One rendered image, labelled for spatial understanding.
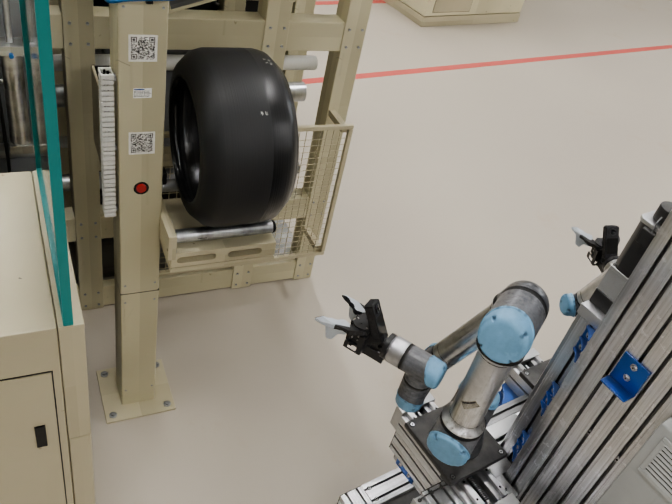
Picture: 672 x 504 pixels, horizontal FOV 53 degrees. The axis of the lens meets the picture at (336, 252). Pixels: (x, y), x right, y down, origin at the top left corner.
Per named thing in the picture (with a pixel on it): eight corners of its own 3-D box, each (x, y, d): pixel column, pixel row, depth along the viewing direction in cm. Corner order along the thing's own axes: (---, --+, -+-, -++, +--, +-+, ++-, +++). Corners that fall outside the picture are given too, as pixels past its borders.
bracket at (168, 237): (167, 261, 212) (168, 237, 206) (142, 189, 239) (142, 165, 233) (178, 260, 214) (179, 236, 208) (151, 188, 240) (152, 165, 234)
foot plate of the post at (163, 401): (106, 424, 260) (106, 421, 259) (96, 372, 278) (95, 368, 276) (175, 409, 271) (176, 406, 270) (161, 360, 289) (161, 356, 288)
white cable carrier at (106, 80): (104, 217, 207) (100, 75, 178) (102, 208, 211) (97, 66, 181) (119, 216, 209) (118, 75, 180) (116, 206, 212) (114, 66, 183)
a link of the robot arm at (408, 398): (431, 394, 186) (442, 369, 179) (413, 420, 178) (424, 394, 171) (406, 380, 189) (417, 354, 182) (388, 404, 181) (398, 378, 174)
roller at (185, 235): (172, 246, 214) (173, 235, 211) (169, 238, 217) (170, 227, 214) (275, 235, 229) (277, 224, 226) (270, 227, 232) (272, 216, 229)
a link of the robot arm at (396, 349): (403, 351, 169) (416, 337, 176) (387, 342, 171) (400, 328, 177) (394, 373, 173) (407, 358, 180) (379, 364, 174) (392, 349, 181)
